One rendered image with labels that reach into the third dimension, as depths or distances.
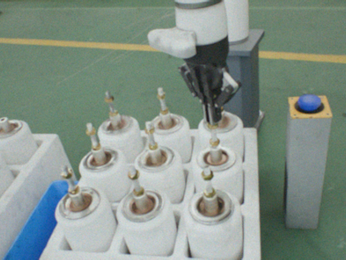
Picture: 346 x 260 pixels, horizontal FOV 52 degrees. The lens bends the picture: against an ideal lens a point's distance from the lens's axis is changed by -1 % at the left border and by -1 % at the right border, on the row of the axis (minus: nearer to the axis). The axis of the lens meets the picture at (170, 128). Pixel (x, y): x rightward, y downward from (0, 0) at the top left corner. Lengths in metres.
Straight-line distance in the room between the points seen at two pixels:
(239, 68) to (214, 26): 0.50
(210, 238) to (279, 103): 0.79
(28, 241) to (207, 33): 0.62
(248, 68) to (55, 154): 0.57
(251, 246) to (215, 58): 0.32
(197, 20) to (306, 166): 0.39
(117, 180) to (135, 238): 0.15
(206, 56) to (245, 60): 0.48
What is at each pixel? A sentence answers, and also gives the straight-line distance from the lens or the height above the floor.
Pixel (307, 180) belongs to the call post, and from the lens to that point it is 0.78.
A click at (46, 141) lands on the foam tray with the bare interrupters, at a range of 1.00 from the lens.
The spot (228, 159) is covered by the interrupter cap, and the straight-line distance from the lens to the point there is 0.68.
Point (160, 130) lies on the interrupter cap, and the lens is 0.78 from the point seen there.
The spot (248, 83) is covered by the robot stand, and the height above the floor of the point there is 0.19.
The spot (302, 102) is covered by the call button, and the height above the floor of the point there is 0.33.
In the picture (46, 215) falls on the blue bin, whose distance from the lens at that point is 0.94.
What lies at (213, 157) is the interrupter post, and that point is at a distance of 0.67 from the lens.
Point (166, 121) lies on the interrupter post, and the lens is 0.78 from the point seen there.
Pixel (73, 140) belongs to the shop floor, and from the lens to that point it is 1.30.
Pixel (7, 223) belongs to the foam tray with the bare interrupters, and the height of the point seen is 0.14.
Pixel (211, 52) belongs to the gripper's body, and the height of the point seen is 0.48.
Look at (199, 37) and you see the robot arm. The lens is 0.52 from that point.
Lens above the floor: 0.70
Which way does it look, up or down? 35 degrees down
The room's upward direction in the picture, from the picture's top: 11 degrees counter-clockwise
